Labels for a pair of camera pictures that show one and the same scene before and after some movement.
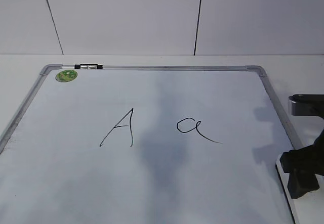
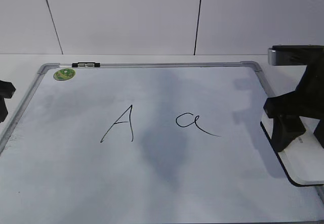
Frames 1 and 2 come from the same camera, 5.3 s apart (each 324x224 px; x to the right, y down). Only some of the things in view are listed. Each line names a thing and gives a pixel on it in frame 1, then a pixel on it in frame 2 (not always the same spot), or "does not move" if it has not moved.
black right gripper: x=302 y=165 -> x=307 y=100
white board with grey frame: x=101 y=143 does not move
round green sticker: x=66 y=75 does not move
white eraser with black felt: x=294 y=204 -> x=303 y=160
